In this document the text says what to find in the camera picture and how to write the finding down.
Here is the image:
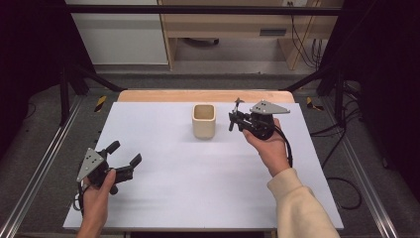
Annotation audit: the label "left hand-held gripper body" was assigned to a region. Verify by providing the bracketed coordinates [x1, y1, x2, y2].
[76, 147, 135, 196]

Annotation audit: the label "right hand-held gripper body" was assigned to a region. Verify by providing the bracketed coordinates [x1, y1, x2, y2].
[242, 99, 291, 141]

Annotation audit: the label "beige square pen holder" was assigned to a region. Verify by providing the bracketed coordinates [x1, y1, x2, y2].
[191, 103, 217, 140]

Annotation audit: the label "person's right hand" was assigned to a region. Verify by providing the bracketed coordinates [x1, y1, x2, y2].
[242, 117, 292, 179]

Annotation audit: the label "person's left hand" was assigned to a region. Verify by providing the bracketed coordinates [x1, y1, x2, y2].
[81, 168, 117, 217]

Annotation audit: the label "yellow black tape strip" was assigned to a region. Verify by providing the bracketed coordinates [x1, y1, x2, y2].
[305, 96, 325, 112]
[93, 95, 108, 113]

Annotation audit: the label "wooden table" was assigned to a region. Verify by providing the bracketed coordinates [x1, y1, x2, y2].
[117, 89, 296, 104]

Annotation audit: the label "white table sheet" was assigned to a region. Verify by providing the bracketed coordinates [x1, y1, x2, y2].
[62, 101, 345, 231]

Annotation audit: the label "light wooden desk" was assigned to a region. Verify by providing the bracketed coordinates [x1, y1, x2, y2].
[157, 0, 345, 71]

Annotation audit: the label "white cabinet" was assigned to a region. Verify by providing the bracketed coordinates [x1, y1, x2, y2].
[64, 0, 169, 66]

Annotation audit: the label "dark curtain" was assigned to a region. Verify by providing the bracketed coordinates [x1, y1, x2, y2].
[0, 0, 98, 163]
[318, 0, 420, 202]

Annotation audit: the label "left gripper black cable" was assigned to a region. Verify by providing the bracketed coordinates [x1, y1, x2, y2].
[72, 182, 86, 217]

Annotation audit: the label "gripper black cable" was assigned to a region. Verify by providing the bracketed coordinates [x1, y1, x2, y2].
[72, 182, 86, 217]
[272, 124, 294, 169]

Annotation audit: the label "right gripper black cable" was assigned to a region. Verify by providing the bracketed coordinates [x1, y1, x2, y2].
[272, 124, 294, 169]

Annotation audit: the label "aluminium floor rail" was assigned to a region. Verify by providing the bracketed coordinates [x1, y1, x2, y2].
[0, 95, 84, 238]
[321, 97, 401, 238]

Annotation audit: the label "black frame stand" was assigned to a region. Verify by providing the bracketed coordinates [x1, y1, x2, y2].
[58, 60, 128, 127]
[279, 63, 347, 127]

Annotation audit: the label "black floor cables bundle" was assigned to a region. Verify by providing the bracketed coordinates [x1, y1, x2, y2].
[309, 82, 363, 170]

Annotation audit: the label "hanging black and yellow cables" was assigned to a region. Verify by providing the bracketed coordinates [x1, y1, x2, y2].
[286, 1, 326, 70]

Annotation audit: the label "black frame crossbar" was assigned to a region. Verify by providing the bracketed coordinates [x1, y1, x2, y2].
[64, 4, 345, 17]

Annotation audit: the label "black floor cable loop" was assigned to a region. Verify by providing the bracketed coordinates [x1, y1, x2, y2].
[325, 177, 364, 211]

